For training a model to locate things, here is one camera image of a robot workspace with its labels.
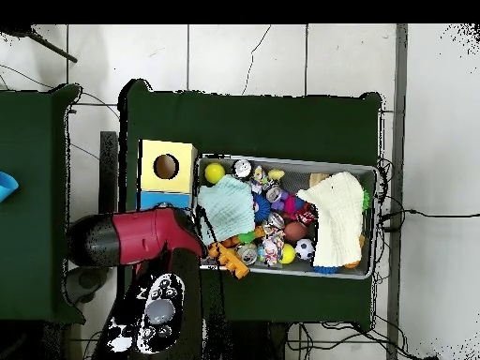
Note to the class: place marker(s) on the mint green cloth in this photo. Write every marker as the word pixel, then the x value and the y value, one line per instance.
pixel 228 206

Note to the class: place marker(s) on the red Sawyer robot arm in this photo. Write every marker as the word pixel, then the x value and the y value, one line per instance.
pixel 150 236

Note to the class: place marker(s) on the wooden box with three holes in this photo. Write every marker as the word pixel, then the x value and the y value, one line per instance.
pixel 180 180

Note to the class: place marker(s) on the shallow mesh bin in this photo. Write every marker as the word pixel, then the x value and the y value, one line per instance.
pixel 300 168

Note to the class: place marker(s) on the blue spiky ball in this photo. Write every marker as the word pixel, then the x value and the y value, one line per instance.
pixel 261 208

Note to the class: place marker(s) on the silver drink can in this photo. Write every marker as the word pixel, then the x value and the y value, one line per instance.
pixel 242 168

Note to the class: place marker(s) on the yellow ball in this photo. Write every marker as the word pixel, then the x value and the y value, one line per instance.
pixel 214 173
pixel 288 254

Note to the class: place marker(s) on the orange toy building block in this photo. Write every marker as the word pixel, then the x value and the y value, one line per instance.
pixel 230 260

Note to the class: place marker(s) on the brown toy football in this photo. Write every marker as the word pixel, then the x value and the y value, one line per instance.
pixel 295 231

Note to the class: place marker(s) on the crushed red can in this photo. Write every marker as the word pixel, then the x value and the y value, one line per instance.
pixel 306 216

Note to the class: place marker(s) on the dark green table cloth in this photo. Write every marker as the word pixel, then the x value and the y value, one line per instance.
pixel 262 123
pixel 26 150

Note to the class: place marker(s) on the small soccer ball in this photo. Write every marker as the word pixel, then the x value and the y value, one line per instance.
pixel 304 249

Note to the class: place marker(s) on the cream cloth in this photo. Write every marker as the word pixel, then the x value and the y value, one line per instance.
pixel 337 217

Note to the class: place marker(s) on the blue plastic cup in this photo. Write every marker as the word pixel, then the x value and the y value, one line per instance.
pixel 7 187

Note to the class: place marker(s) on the black rod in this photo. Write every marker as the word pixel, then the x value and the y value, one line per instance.
pixel 56 50

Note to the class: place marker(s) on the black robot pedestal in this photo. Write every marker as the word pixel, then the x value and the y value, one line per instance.
pixel 262 343

